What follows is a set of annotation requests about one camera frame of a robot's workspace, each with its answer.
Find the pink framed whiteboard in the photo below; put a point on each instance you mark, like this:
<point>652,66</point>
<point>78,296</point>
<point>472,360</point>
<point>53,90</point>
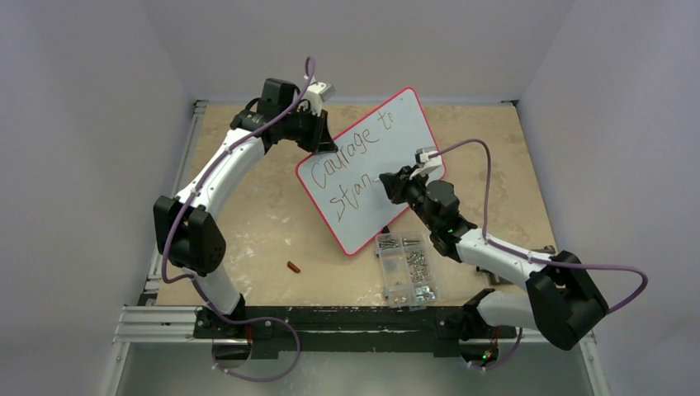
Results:
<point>354,207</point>

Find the brown marker cap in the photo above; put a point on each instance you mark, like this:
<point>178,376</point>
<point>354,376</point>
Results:
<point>293,267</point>

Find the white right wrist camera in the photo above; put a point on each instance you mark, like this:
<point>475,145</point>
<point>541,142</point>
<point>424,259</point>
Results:
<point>427,160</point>

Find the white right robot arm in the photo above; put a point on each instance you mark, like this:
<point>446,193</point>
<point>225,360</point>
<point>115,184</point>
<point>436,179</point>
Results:
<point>559,300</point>

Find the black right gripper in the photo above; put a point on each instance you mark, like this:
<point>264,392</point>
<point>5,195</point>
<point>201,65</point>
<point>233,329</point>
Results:
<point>405,186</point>

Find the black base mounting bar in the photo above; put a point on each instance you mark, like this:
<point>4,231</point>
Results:
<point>269,330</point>

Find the aluminium table frame rail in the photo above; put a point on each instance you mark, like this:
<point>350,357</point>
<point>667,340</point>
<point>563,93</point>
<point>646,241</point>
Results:
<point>147,323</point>

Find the clear screw organizer box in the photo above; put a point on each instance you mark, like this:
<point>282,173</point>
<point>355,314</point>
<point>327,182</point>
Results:
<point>408,271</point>

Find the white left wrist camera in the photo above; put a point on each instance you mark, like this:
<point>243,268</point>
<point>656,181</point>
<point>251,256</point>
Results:
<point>316,95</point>

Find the black metal bracket tool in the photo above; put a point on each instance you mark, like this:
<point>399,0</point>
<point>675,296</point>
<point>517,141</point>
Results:
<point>516,268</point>

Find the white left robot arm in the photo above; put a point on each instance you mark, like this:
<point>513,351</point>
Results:
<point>188,238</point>

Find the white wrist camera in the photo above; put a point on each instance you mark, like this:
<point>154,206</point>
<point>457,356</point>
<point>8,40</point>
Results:
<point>427,160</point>
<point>316,95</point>

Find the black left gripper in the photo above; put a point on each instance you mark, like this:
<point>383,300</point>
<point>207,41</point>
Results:
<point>320,141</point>

